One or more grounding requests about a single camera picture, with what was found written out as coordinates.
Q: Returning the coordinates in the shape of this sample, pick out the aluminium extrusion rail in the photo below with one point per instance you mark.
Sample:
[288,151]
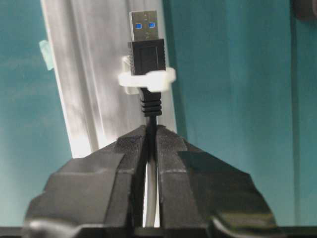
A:
[88,40]

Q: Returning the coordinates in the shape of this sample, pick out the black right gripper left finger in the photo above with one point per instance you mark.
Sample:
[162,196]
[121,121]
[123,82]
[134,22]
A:
[102,190]

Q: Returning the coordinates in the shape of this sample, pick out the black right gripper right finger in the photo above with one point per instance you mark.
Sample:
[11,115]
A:
[200,193]

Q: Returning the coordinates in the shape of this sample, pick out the small teal tape piece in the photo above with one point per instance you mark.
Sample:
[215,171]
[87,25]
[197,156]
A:
[45,49]

